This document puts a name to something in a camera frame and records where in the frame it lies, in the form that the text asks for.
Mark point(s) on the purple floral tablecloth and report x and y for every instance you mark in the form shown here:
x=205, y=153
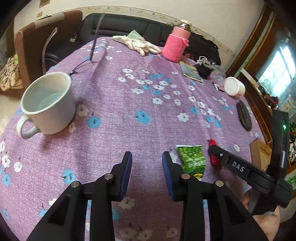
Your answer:
x=125, y=102

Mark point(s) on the white ceramic mug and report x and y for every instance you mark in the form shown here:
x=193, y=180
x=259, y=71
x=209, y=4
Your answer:
x=48, y=105

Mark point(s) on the small black container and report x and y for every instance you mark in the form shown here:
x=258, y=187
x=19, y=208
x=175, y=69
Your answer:
x=205, y=67

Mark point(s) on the black sofa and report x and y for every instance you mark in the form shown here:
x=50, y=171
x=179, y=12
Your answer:
x=154, y=32

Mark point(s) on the black glasses case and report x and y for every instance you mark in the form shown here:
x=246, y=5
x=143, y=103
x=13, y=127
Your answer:
x=244, y=116

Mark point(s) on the brown cardboard box tray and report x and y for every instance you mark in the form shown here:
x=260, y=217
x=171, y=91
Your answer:
x=260, y=153

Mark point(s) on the small booklet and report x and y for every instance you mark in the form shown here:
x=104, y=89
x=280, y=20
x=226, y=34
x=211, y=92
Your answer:
x=190, y=71

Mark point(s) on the wooden brick-pattern counter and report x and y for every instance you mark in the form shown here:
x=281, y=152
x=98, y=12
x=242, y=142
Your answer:
x=266, y=66

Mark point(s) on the green pea snack packet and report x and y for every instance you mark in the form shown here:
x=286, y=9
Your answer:
x=193, y=160

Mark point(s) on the brown chair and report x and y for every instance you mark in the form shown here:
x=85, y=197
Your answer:
x=30, y=40

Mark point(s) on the pink knit-sleeved bottle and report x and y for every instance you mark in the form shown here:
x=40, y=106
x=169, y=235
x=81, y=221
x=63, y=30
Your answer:
x=177, y=41

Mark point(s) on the white plastic jar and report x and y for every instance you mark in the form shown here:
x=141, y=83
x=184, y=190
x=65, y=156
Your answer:
x=234, y=87

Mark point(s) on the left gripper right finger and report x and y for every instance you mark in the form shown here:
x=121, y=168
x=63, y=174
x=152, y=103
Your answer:
x=228, y=218

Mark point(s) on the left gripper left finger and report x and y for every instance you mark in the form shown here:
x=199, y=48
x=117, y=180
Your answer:
x=66, y=219

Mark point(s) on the white cloth gloves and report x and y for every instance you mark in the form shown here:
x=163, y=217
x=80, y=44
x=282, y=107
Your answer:
x=135, y=42

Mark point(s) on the clear glass cup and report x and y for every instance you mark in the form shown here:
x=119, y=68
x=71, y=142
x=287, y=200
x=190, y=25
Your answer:
x=218, y=73

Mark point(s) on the person right hand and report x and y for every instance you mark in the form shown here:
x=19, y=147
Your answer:
x=269, y=223

